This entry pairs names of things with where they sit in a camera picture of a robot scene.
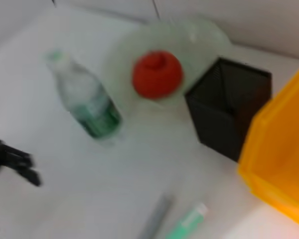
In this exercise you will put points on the grey pen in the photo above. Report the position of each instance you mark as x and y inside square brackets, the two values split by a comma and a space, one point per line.
[157, 216]

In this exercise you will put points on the yellow plastic bin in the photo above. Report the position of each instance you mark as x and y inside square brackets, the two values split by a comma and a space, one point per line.
[281, 149]

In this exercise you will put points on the clear bottle green label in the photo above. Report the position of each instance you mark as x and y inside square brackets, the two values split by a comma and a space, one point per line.
[87, 99]

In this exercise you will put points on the black mesh pen holder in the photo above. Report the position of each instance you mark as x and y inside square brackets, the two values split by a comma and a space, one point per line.
[226, 104]

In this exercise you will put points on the translucent green fruit plate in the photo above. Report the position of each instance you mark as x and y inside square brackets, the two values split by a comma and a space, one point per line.
[189, 44]

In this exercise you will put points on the red orange fruit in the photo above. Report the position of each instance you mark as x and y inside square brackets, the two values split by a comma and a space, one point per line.
[157, 74]

